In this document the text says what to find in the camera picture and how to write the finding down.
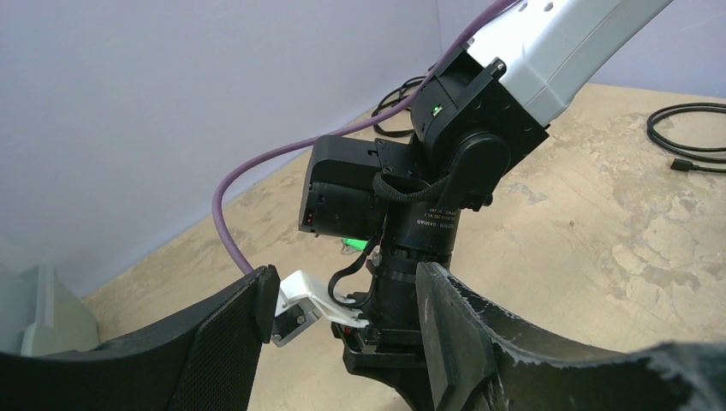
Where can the clear plastic storage box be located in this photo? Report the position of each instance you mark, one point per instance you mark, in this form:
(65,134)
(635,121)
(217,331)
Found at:
(40,315)

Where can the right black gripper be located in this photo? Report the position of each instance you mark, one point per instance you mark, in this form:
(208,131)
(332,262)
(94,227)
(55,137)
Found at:
(390,349)

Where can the green tagged key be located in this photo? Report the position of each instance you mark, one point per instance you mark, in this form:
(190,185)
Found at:
(350,246)

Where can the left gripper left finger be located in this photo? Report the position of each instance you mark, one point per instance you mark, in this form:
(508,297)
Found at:
(203,357)

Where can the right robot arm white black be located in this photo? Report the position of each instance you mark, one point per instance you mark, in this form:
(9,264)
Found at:
(484,107)

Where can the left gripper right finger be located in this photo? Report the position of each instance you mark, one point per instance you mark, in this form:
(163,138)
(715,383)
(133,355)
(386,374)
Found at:
(480,356)

